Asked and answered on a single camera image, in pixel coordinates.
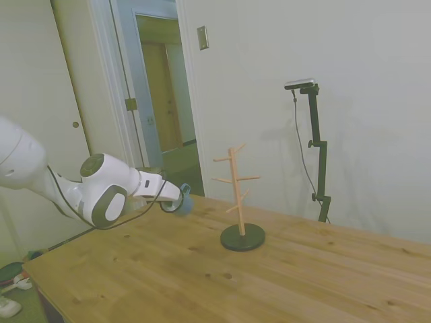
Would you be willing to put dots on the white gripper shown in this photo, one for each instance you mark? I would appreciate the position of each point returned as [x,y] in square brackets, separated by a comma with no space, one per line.
[151,185]

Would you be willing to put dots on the blue enamel mug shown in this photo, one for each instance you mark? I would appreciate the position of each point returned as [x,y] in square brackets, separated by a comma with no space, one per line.
[186,207]

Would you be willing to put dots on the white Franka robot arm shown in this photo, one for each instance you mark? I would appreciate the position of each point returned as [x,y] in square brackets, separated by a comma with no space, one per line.
[101,195]

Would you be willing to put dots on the wooden mug tree black base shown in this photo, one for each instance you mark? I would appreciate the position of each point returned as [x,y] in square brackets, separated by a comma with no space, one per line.
[242,239]

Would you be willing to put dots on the brass door hinge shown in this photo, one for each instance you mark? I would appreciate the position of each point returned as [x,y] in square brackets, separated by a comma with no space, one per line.
[130,104]

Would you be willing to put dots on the white door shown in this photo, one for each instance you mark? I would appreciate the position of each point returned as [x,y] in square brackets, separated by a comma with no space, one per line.
[43,101]

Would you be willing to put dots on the white shoe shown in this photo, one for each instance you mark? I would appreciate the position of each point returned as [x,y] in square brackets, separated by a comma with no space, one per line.
[8,305]

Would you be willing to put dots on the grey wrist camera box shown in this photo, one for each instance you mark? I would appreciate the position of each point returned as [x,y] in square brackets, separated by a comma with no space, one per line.
[136,204]

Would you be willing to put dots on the black camera stand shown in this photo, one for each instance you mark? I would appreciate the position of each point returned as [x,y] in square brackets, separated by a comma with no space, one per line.
[320,151]

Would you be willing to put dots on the metal wall switch plate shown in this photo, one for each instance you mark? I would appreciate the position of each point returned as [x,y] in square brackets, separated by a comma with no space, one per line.
[202,38]

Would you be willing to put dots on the grey exterior camera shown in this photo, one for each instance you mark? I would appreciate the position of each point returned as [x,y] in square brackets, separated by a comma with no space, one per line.
[300,83]

